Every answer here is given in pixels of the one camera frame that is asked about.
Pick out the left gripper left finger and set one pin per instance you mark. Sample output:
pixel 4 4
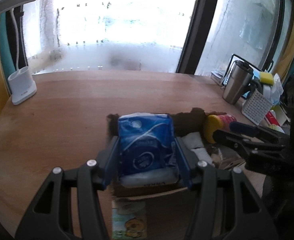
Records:
pixel 49 216

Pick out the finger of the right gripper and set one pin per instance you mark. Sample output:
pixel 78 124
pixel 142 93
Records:
pixel 264 134
pixel 254 153

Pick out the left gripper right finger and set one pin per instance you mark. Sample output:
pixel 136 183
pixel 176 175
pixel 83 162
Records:
pixel 226 206

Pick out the red can yellow lid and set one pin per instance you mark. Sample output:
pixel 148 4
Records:
pixel 215 122

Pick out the green cartoon tissue pack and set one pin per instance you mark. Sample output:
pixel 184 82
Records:
pixel 129 220

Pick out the blue tissue pack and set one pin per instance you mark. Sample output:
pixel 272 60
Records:
pixel 146 150

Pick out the cotton swab bag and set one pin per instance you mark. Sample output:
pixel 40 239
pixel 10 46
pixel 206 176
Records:
pixel 225 158

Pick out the white perforated basket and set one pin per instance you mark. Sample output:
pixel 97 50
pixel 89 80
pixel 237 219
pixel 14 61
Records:
pixel 256 107

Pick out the red box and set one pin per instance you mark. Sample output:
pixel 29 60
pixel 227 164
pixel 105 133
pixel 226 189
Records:
pixel 271 119

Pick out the tablet with blue screen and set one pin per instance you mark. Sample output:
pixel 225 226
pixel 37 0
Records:
pixel 233 58

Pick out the clear plastic bag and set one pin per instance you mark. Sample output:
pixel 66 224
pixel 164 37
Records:
pixel 274 92

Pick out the steel travel mug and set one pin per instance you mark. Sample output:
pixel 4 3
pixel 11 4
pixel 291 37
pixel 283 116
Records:
pixel 239 78

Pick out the white rolled socks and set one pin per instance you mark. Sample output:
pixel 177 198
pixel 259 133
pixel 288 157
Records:
pixel 193 142

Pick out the brown cardboard box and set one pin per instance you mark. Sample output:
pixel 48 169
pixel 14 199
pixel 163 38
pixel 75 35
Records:
pixel 184 123

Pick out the yellow sponge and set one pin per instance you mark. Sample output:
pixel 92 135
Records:
pixel 266 78

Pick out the white desk lamp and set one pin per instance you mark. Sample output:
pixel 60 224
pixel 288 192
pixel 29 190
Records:
pixel 21 82

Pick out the black window frame post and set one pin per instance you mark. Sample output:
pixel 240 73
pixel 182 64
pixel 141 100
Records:
pixel 197 34

